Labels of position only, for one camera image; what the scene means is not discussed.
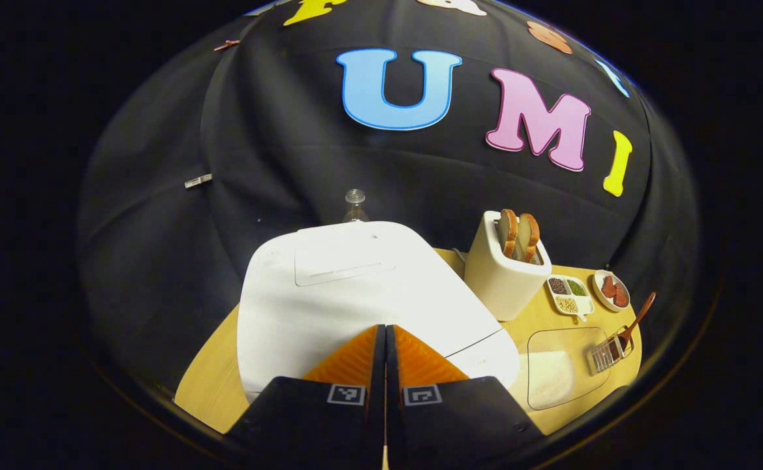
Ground red meat slices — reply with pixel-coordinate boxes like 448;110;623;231
602;275;629;307

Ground black backdrop cloth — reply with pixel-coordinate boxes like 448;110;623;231
74;0;702;392

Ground white divided bean dish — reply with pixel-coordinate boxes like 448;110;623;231
546;275;595;322

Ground white toaster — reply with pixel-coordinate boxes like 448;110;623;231
464;210;553;322

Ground brown wooden spoon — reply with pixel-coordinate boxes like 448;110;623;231
616;292;657;350

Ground white rice cooker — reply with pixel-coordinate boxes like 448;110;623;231
236;221;521;404

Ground clear rice container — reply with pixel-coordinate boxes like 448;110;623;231
526;326;612;412

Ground round white plate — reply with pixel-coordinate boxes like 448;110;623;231
593;270;631;313

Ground clear wire chopstick holder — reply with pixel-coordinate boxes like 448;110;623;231
590;330;634;374

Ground white rice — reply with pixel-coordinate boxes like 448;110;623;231
529;351;576;409

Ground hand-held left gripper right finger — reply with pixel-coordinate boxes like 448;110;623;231
385;324;545;469

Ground clear glass bottle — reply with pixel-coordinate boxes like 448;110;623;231
343;189;369;223

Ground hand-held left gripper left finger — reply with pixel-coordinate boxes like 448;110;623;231
225;324;387;470

